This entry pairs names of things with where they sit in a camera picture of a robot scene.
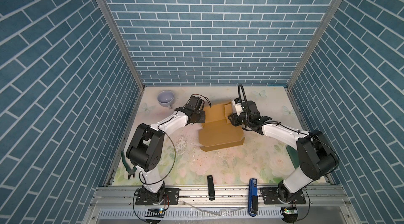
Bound brown cardboard box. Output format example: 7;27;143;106
198;102;245;152

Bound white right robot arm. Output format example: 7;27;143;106
228;84;340;204

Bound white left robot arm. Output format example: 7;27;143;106
121;94;211;205

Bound lavender ceramic cup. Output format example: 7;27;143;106
157;90;175;109

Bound green rectangular block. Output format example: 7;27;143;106
286;146;314;185

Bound black marker pen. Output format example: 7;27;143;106
207;175;215;201

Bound right controller board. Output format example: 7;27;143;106
281;207;298;216

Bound controller board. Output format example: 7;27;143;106
145;208;166;219
281;207;298;216

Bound left controller board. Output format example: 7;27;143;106
145;208;166;219

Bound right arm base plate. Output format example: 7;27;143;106
259;187;306;205

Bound green handled pliers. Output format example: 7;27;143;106
120;150;137;180

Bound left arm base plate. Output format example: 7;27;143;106
135;187;180;206

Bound aluminium front rail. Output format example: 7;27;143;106
83;184;360;224

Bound aluminium left corner post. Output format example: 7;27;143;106
81;0;145;90

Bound aluminium corner post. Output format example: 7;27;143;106
81;0;145;90
286;0;343;92

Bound aluminium right corner post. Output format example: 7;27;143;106
286;0;343;92

